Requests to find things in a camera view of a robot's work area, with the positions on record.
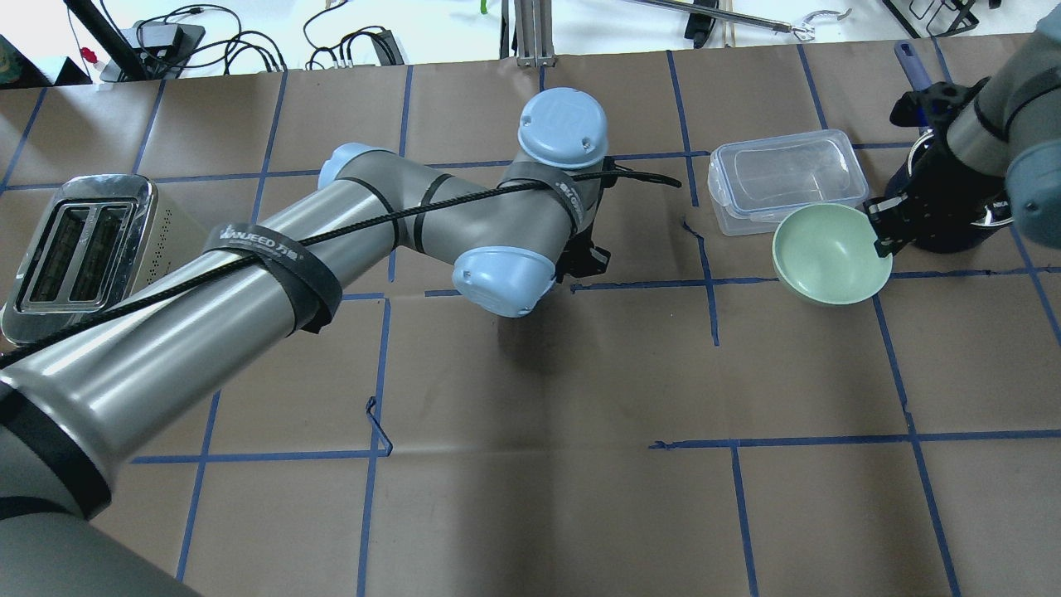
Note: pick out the dark blue pot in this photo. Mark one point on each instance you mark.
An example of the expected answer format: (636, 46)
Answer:
(953, 207)

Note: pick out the grey robot arm image-right front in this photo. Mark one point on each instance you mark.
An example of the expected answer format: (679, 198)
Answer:
(78, 403)

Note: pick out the green bowl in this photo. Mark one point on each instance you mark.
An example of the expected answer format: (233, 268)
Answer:
(824, 254)

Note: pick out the black power adapter with cables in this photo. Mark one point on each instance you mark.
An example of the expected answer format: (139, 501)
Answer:
(192, 40)

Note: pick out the black gripper image-left front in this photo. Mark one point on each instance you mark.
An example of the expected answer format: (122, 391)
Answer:
(941, 207)

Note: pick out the cream chrome toaster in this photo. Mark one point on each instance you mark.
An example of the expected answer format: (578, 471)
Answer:
(101, 239)

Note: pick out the clear plastic food container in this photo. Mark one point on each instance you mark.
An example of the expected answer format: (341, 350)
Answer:
(755, 184)

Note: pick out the aluminium frame post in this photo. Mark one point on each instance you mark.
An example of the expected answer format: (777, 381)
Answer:
(527, 33)

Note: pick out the black gripper image-right front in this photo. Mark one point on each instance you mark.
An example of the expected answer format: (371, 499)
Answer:
(583, 257)

